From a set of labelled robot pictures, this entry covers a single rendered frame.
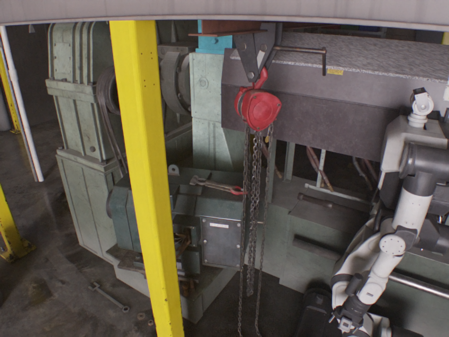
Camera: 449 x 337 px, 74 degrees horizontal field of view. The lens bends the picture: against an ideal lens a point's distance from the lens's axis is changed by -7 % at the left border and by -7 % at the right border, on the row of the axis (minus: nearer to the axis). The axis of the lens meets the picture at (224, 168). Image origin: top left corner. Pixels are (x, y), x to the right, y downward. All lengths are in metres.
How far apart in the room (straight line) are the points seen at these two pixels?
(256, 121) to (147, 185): 0.48
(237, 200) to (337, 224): 0.65
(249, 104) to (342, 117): 0.63
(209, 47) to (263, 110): 0.86
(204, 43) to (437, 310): 2.03
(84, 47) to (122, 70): 1.02
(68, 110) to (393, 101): 1.88
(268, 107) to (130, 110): 0.52
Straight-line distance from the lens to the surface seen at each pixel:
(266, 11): 0.76
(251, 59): 1.23
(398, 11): 0.69
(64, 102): 2.26
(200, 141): 2.20
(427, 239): 1.38
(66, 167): 2.44
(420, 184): 1.03
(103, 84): 1.87
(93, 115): 2.00
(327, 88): 1.68
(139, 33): 0.96
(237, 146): 2.19
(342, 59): 1.65
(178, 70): 2.07
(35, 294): 2.59
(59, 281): 2.60
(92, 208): 2.39
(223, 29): 1.04
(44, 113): 6.30
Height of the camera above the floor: 1.71
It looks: 27 degrees down
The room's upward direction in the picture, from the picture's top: straight up
